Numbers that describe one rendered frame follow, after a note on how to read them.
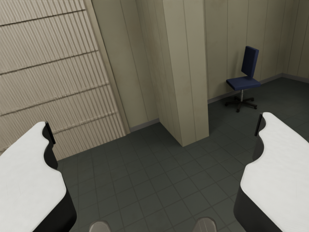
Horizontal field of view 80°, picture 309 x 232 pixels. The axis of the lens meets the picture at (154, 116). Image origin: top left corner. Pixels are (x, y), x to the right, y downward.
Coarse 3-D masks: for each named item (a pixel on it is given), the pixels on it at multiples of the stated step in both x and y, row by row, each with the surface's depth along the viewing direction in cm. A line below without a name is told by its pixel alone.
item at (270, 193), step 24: (264, 120) 10; (264, 144) 8; (288, 144) 8; (264, 168) 7; (288, 168) 7; (240, 192) 6; (264, 192) 6; (288, 192) 6; (240, 216) 7; (264, 216) 6; (288, 216) 5
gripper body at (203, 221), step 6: (96, 222) 5; (102, 222) 5; (198, 222) 5; (204, 222) 5; (210, 222) 5; (90, 228) 5; (96, 228) 5; (102, 228) 5; (108, 228) 5; (198, 228) 5; (204, 228) 5; (210, 228) 5; (216, 228) 5
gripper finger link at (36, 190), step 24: (24, 144) 9; (48, 144) 9; (0, 168) 8; (24, 168) 8; (48, 168) 8; (0, 192) 7; (24, 192) 7; (48, 192) 7; (0, 216) 6; (24, 216) 6; (48, 216) 6; (72, 216) 7
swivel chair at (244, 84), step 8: (248, 48) 287; (248, 56) 288; (256, 56) 270; (248, 64) 289; (248, 72) 290; (232, 80) 304; (240, 80) 298; (248, 80) 293; (256, 80) 289; (240, 88) 280; (248, 88) 280; (240, 96) 307; (240, 104) 303; (248, 104) 303
